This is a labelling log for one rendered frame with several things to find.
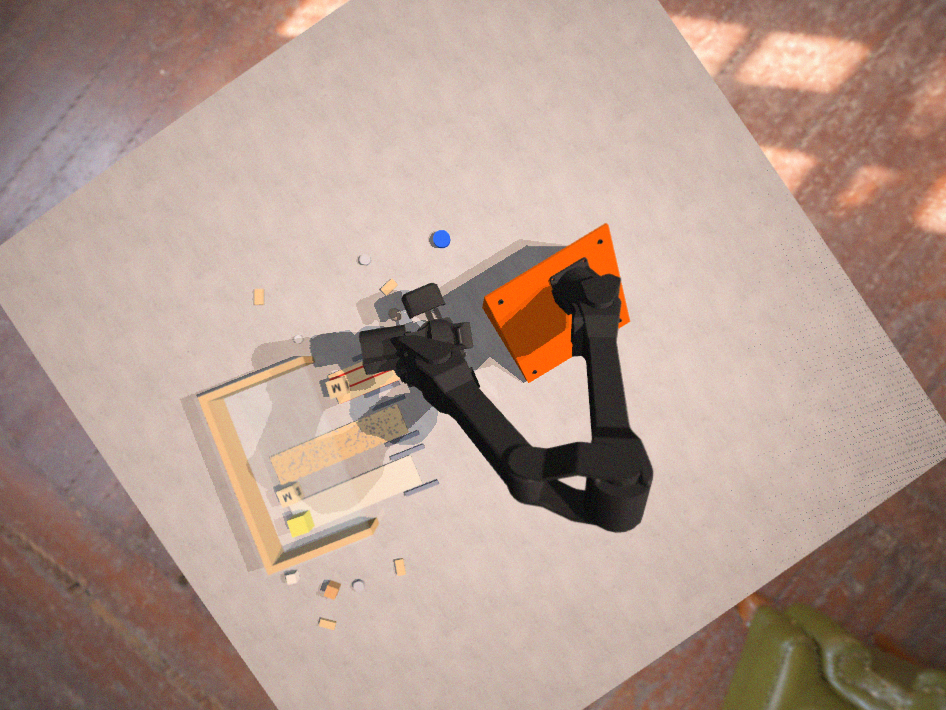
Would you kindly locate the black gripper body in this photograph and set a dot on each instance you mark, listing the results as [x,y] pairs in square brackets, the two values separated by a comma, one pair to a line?
[422,300]

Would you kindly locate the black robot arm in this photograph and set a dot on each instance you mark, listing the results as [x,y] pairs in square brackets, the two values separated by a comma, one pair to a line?
[616,466]

